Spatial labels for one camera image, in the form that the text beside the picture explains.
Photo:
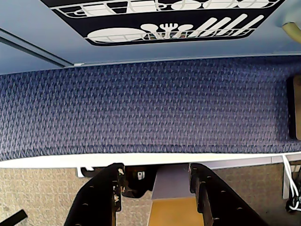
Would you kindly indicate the black flat strip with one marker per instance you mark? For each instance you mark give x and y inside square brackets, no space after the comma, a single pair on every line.
[14,216]

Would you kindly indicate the brown wooden board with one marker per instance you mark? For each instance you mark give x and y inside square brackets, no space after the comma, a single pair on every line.
[296,106]

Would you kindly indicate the light blue toy kitchen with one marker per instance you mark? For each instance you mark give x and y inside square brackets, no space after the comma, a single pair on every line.
[47,30]

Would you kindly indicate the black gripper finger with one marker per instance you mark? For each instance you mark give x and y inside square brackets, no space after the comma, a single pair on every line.
[218,202]
[98,200]

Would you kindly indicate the gray and yellow block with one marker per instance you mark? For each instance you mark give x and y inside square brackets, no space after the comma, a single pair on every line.
[171,188]

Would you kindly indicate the black clamp part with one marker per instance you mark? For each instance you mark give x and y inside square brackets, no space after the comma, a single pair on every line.
[136,186]

